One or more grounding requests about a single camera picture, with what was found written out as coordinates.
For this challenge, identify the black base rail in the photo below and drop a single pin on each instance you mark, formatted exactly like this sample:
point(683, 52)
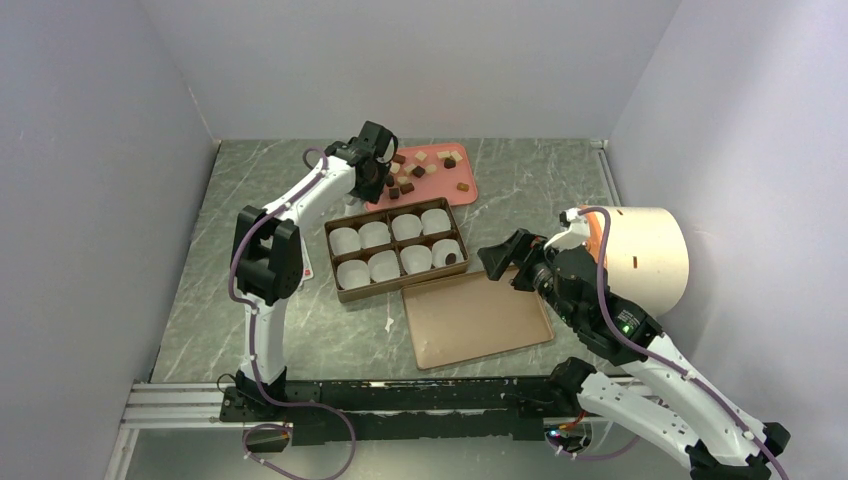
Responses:
point(522, 408)

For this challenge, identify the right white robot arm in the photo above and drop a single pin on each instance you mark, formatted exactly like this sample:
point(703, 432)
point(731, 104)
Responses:
point(692, 422)

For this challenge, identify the gold box lid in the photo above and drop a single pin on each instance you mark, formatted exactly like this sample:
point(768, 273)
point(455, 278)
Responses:
point(466, 317)

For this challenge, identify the pink plastic tray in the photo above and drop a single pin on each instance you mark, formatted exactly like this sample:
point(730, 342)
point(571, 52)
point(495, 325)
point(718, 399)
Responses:
point(430, 178)

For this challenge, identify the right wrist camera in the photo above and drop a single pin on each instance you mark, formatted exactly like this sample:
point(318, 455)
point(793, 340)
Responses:
point(575, 232)

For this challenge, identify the white paper cup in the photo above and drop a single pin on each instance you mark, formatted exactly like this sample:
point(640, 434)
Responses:
point(416, 259)
point(443, 247)
point(353, 274)
point(435, 221)
point(344, 240)
point(384, 266)
point(406, 226)
point(374, 234)

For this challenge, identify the white paper leaflet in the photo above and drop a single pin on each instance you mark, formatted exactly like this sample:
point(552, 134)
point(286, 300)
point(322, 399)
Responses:
point(308, 272)

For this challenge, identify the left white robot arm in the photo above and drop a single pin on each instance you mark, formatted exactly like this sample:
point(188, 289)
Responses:
point(267, 263)

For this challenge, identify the brown chocolate box tray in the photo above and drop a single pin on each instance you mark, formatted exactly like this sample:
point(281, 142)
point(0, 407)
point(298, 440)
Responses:
point(356, 221)

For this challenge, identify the cream orange cylinder container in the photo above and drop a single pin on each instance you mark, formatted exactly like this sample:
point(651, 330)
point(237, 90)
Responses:
point(646, 258)

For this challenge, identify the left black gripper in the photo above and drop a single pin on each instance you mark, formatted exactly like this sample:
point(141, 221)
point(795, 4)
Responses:
point(373, 195)

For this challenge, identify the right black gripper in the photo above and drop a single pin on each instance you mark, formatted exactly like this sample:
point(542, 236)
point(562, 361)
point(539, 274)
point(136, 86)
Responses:
point(524, 248)

